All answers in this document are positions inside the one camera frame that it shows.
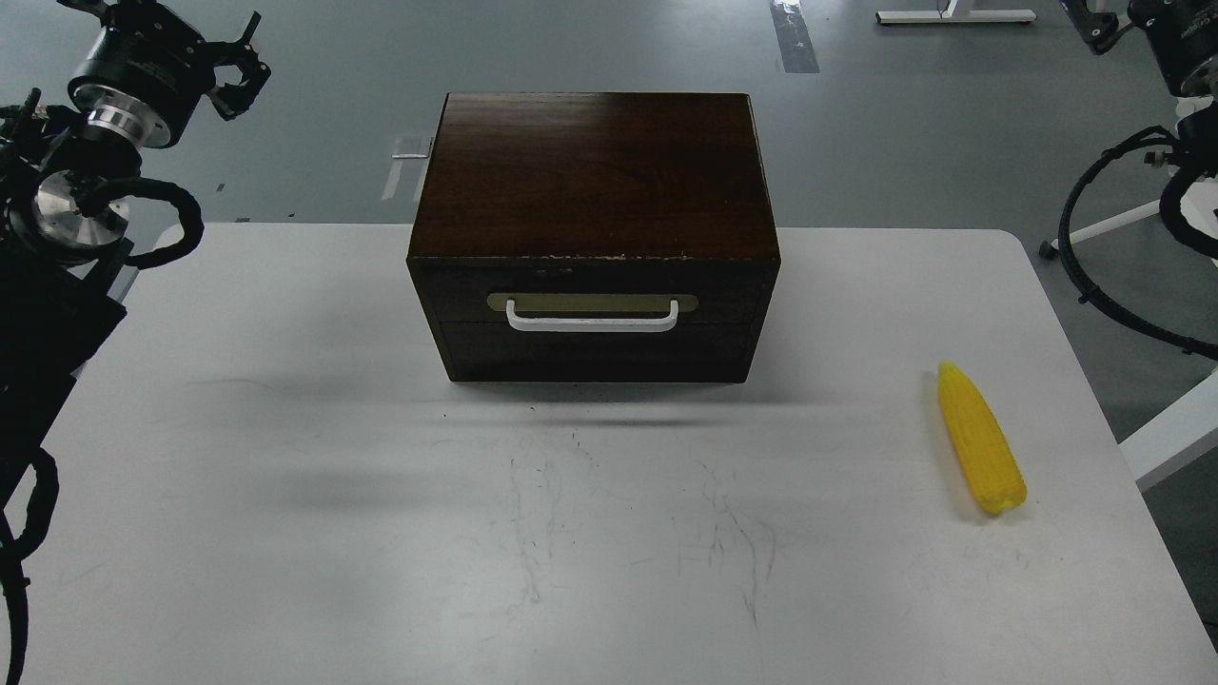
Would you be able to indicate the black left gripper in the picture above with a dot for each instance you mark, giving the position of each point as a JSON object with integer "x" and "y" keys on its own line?
{"x": 239, "y": 70}

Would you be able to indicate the wooden drawer with white handle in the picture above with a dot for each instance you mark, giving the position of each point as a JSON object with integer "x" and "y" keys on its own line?
{"x": 716, "y": 319}

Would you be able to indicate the yellow corn cob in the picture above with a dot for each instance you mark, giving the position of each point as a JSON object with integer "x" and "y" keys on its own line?
{"x": 987, "y": 462}

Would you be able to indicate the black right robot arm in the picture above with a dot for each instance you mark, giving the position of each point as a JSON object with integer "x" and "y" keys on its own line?
{"x": 1183, "y": 40}

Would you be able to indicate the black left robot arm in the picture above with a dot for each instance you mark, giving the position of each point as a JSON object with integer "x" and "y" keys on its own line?
{"x": 76, "y": 212}

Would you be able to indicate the dark wooden drawer cabinet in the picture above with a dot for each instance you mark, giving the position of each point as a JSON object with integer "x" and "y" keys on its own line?
{"x": 595, "y": 192}

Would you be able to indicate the grey floor tape strip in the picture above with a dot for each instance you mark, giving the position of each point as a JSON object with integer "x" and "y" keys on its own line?
{"x": 796, "y": 50}

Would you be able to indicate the white table leg bar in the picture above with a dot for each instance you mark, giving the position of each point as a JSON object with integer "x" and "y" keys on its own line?
{"x": 956, "y": 13}

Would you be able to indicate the white chair base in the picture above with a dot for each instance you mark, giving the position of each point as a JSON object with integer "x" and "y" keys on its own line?
{"x": 1049, "y": 249}

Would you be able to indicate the white desk edge right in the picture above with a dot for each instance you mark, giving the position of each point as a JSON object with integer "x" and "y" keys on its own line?
{"x": 1175, "y": 437}

